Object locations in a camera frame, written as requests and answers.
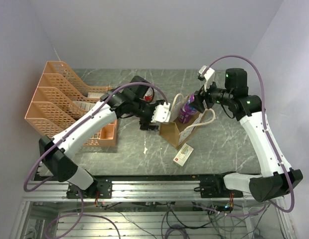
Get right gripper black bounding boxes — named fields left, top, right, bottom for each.
left=189, top=77, right=233, bottom=112

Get purple Fanta can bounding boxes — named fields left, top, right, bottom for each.
left=178, top=94, right=197, bottom=123

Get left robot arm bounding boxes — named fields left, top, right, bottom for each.
left=39, top=76, right=170, bottom=198

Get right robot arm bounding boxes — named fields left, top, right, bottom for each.
left=190, top=66, right=303, bottom=202

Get red cola can back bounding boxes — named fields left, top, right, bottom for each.
left=144, top=88, right=155, bottom=103

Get white papers in organizer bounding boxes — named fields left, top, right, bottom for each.
left=73, top=92, right=104, bottom=111

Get small white cardboard box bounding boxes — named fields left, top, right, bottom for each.
left=173, top=143, right=193, bottom=167

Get orange plastic desk organizer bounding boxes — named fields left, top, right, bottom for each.
left=25, top=61, right=110, bottom=137

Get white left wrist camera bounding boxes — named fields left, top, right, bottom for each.
left=151, top=103, right=171, bottom=123

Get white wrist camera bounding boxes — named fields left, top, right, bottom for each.
left=151, top=103, right=171, bottom=123
left=198, top=65, right=215, bottom=92

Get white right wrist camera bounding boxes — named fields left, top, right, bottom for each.
left=198, top=65, right=215, bottom=92

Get aluminium corner rail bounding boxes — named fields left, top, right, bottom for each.
left=234, top=68, right=251, bottom=121

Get aluminium mounting rail frame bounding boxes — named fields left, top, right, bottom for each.
left=11, top=175, right=296, bottom=239

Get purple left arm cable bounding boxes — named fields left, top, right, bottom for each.
left=23, top=83, right=171, bottom=239

